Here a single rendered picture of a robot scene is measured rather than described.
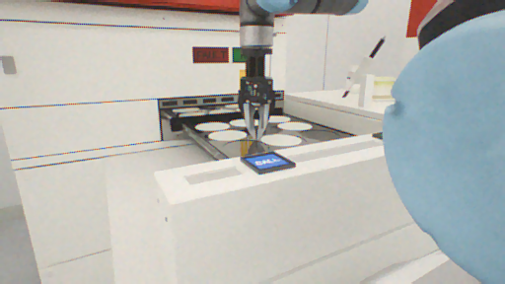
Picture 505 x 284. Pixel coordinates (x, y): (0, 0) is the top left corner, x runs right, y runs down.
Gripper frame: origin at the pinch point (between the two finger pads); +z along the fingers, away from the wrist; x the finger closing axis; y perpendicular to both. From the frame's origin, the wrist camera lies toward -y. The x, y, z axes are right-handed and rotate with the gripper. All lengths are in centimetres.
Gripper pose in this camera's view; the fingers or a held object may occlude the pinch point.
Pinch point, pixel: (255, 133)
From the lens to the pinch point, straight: 71.7
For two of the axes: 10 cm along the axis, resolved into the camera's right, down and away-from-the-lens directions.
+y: -0.1, 2.8, -9.6
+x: 10.0, 0.0, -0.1
